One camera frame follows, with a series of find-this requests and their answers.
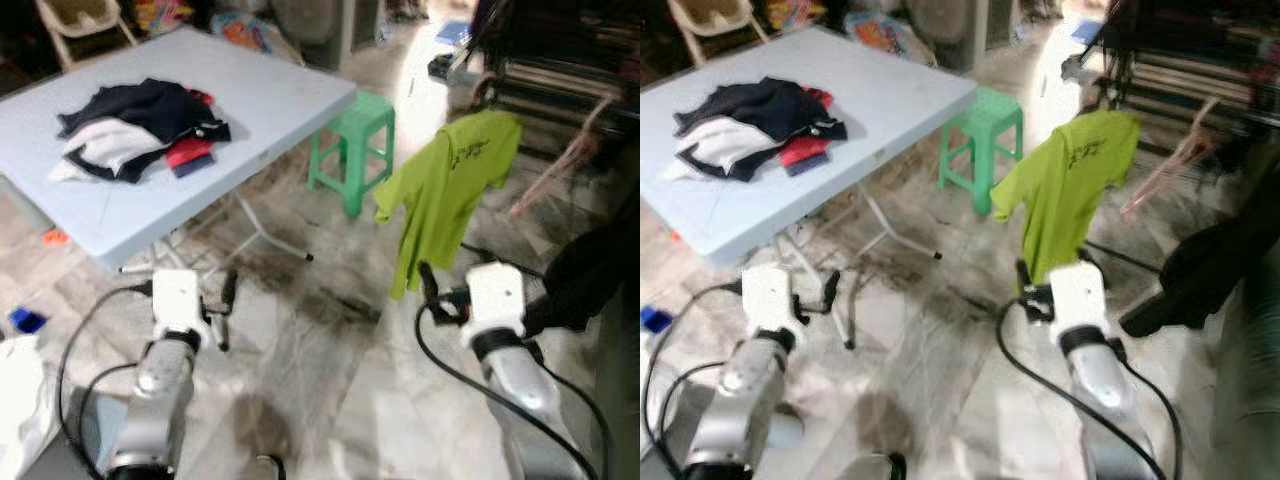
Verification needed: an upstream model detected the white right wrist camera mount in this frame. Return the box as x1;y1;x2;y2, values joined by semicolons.
465;262;528;346
1050;262;1111;346

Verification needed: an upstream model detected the white folding table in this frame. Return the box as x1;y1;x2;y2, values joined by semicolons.
0;25;359;276
640;25;979;346

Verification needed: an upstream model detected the green plastic stool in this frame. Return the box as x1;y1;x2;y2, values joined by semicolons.
938;87;1026;216
307;90;397;218

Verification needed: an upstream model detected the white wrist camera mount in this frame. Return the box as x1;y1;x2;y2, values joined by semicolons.
1050;262;1111;346
150;268;213;346
742;263;801;346
465;262;528;346

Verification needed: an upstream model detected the grey air purifier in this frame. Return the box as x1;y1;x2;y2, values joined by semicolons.
270;0;386;71
905;0;1021;71

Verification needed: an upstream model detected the lime green shirt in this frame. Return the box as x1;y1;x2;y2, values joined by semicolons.
373;108;524;301
990;108;1143;291

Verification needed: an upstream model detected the colourful baby bouncer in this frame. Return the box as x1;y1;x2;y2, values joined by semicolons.
210;10;301;66
845;10;936;66

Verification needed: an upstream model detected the beige plastic chair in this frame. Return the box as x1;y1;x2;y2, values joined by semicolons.
35;0;138;69
668;0;771;66

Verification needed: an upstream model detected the red garment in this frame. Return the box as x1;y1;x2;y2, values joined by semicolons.
780;88;833;179
163;88;218;179

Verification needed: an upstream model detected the black garment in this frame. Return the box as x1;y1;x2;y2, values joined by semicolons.
520;195;641;336
1118;195;1280;339

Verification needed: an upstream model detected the navy blue garment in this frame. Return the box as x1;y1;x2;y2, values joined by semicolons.
675;77;849;184
57;78;233;184

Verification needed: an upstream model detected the black metal drying rack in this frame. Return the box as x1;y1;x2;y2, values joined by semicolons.
1060;0;1280;181
445;0;641;176

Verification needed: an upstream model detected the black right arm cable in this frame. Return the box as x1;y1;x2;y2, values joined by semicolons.
995;295;1186;480
413;300;601;480

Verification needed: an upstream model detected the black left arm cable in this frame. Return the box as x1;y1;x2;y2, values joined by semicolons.
640;283;746;479
55;283;156;479

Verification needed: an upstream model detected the pink plastic hanger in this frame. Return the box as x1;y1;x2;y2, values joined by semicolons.
508;95;623;221
1120;95;1223;219

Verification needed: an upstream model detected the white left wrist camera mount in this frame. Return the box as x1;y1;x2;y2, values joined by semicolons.
150;268;213;346
742;263;801;346

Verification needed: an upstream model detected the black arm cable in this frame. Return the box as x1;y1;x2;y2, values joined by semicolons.
995;295;1186;480
413;300;601;480
640;283;746;479
55;283;156;479

